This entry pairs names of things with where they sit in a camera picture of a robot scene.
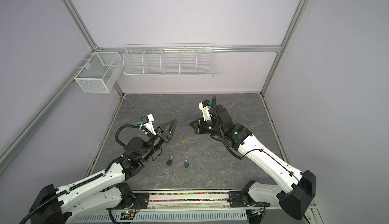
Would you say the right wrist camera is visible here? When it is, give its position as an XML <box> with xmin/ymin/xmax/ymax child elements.
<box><xmin>199</xmin><ymin>100</ymin><xmax>212</xmax><ymax>122</ymax></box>

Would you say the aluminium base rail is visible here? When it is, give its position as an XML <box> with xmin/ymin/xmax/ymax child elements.
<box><xmin>63</xmin><ymin>188</ymin><xmax>317</xmax><ymax>212</ymax></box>

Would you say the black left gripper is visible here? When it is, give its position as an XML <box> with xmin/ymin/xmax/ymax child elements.
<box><xmin>141</xmin><ymin>120</ymin><xmax>177</xmax><ymax>162</ymax></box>

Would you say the white vented cable duct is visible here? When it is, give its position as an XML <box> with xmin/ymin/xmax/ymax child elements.
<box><xmin>72</xmin><ymin>210</ymin><xmax>248</xmax><ymax>224</ymax></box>

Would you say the white wire wall basket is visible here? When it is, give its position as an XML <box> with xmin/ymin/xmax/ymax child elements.
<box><xmin>123</xmin><ymin>43</ymin><xmax>215</xmax><ymax>77</ymax></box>

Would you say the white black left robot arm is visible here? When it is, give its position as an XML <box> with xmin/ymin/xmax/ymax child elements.
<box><xmin>20</xmin><ymin>120</ymin><xmax>177</xmax><ymax>224</ymax></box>

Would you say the dark grey padlock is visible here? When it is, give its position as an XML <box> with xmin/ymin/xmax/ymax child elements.
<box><xmin>166</xmin><ymin>157</ymin><xmax>174</xmax><ymax>166</ymax></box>

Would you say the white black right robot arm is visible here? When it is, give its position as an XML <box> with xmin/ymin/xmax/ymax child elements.
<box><xmin>190</xmin><ymin>96</ymin><xmax>317</xmax><ymax>220</ymax></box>

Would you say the white mesh box basket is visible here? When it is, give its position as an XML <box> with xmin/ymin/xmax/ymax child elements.
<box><xmin>75</xmin><ymin>52</ymin><xmax>123</xmax><ymax>93</ymax></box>

